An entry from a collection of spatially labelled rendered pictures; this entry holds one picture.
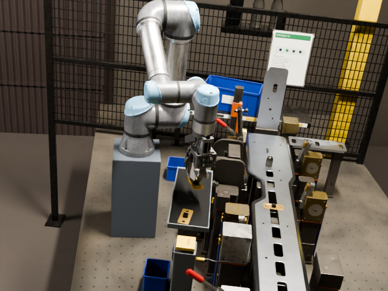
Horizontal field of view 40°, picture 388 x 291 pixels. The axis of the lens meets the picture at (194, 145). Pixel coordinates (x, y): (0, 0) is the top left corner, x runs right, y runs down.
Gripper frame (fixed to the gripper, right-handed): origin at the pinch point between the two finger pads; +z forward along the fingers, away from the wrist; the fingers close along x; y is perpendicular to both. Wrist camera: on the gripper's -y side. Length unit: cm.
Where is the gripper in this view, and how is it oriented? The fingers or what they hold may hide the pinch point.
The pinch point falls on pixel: (194, 178)
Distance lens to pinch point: 189.1
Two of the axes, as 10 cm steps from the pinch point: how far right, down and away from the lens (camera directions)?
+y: 3.6, 4.8, -8.0
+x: 9.3, -0.9, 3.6
